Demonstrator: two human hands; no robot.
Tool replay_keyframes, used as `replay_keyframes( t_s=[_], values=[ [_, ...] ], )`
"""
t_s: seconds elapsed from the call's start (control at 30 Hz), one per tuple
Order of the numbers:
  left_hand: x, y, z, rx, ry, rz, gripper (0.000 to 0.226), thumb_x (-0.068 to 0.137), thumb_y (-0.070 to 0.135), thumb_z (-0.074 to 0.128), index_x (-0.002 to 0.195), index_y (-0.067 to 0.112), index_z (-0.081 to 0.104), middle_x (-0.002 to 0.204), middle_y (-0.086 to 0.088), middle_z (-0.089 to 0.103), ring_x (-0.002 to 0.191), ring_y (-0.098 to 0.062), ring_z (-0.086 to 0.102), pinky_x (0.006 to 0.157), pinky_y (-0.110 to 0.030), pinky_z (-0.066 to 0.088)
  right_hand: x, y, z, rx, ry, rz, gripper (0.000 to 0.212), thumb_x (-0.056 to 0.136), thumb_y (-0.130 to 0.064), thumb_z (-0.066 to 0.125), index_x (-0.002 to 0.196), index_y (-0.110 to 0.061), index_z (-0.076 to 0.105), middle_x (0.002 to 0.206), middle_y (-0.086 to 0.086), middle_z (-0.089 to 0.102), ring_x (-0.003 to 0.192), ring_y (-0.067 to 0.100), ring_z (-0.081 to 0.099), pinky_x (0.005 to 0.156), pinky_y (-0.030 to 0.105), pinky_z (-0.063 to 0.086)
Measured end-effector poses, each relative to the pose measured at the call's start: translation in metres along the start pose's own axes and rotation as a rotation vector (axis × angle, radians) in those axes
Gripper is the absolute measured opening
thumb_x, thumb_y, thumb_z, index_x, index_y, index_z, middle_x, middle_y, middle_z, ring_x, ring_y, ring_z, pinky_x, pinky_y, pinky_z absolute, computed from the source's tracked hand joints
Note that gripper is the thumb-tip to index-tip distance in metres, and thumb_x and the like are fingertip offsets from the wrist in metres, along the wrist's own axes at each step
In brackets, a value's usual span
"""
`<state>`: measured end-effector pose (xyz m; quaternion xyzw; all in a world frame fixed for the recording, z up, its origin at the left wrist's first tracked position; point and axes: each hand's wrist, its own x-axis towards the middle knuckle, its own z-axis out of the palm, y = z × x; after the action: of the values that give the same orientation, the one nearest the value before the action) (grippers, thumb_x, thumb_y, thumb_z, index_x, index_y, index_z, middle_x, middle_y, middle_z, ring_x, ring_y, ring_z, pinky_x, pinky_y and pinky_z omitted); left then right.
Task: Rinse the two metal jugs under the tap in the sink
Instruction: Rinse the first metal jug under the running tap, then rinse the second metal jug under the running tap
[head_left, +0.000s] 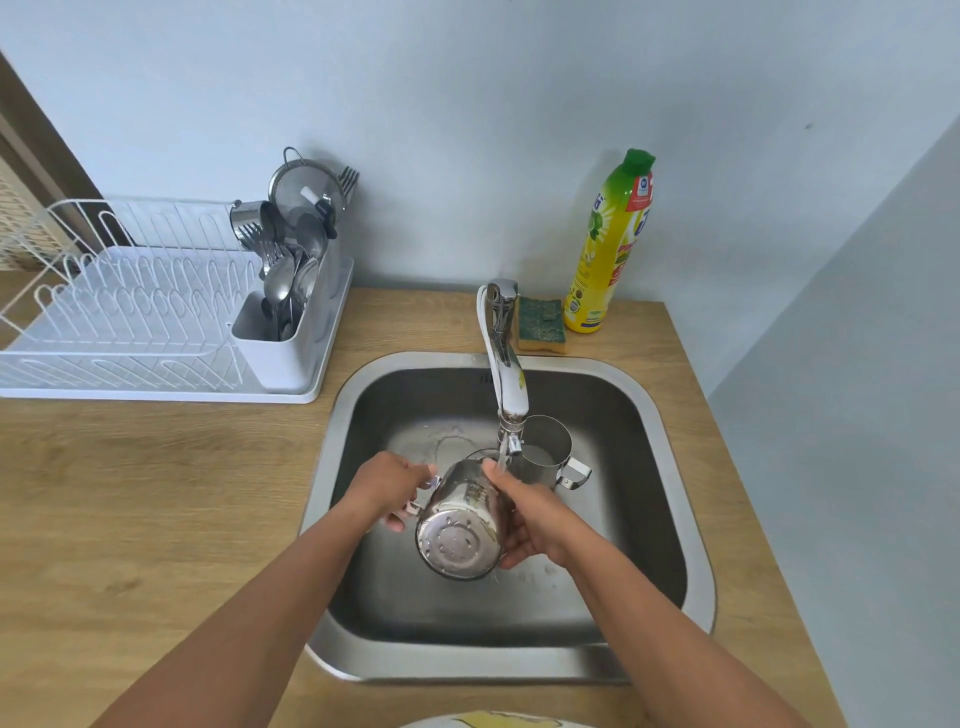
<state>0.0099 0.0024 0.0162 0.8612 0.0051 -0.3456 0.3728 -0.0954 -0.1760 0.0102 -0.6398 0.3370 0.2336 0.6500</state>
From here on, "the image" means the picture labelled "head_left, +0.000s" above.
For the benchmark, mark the person's right hand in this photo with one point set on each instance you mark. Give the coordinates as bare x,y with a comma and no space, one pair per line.
547,521

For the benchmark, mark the person's left hand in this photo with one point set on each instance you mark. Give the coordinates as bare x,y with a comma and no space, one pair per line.
379,484

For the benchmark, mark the person's left thumb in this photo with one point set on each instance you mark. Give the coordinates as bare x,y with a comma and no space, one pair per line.
416,471

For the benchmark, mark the person's right thumb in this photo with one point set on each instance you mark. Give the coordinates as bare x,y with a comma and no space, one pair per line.
501,480

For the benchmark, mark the person's left forearm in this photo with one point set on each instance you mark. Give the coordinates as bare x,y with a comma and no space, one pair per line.
247,622

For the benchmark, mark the person's right forearm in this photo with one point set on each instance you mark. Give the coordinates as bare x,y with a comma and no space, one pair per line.
675,645

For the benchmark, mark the chrome sink faucet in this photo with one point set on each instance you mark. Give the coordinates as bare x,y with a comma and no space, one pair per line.
506,367

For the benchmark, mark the stainless steel sink basin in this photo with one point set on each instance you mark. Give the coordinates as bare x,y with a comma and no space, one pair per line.
420,600

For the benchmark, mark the green and yellow sponge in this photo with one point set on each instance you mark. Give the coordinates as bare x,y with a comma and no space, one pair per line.
541,324

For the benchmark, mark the white plastic drain tray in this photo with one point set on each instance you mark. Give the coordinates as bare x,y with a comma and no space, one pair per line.
330,330

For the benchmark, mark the white plastic cutlery holder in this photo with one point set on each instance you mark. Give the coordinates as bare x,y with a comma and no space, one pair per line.
281,352

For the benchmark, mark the bunch of steel spoons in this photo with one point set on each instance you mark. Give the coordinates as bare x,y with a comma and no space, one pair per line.
283,281

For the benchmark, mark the white and yellow plate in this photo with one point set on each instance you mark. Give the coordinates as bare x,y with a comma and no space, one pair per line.
487,721

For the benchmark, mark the yellow dish soap bottle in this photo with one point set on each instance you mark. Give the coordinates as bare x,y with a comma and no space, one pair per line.
606,247

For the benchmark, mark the steel fork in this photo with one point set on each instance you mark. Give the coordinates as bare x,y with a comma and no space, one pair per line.
348,180

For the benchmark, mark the small steel cup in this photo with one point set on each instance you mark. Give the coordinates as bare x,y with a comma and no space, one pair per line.
247,217

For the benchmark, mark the steel mesh strainer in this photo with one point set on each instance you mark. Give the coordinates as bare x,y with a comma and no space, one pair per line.
304,184

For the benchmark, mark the brown wooden door frame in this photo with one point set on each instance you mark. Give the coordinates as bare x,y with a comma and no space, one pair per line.
41,142

